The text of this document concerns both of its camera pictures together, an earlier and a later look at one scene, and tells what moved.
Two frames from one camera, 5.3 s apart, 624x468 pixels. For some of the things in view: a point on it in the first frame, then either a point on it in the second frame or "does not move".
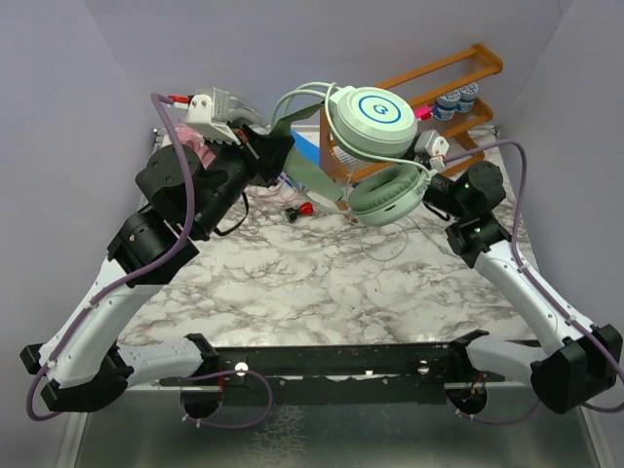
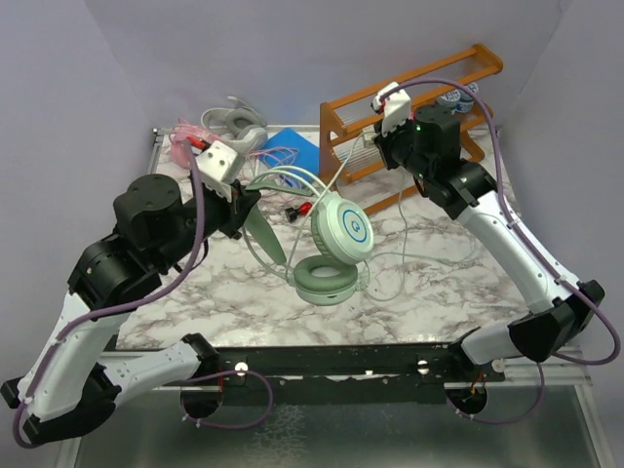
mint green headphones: x=372 y=129 -> x=320 y=238
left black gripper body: x=262 y=167 -> x=230 y=223
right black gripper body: x=439 y=194 -> x=396 y=145
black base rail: x=367 y=373 does not move
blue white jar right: x=468 y=95 does not move
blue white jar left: x=446 y=106 does not move
